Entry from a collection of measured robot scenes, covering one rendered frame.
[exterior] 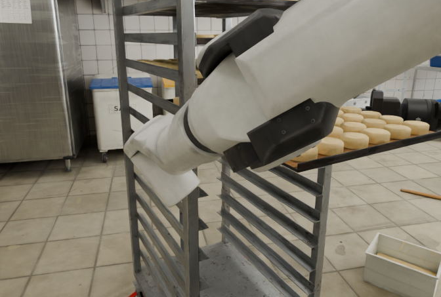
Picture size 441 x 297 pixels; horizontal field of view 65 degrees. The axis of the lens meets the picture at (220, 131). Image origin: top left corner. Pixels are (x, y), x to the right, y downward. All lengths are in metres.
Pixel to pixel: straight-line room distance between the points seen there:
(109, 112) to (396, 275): 2.49
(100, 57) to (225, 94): 3.56
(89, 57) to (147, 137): 3.42
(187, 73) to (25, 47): 2.35
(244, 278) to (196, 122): 1.31
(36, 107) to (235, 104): 2.81
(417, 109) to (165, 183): 0.65
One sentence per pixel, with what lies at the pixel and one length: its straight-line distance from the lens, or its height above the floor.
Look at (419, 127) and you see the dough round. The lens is 0.80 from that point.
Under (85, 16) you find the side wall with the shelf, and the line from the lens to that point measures 3.87.
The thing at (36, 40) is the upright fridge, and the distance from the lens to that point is 3.01.
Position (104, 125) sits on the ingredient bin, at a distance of 3.29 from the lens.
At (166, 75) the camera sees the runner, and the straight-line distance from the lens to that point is 0.95.
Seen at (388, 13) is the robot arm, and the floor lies 1.16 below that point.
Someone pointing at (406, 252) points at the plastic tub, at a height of 0.10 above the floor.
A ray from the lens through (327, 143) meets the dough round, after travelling 0.61.
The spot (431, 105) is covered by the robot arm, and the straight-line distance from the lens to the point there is 0.97.
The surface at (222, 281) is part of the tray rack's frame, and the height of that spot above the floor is 0.15.
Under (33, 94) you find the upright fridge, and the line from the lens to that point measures 3.06.
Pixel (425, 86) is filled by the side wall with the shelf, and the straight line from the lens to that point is 5.30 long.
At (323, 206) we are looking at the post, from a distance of 1.15.
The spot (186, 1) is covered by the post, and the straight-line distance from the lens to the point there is 0.76.
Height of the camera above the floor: 1.15
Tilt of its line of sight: 16 degrees down
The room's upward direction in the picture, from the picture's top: straight up
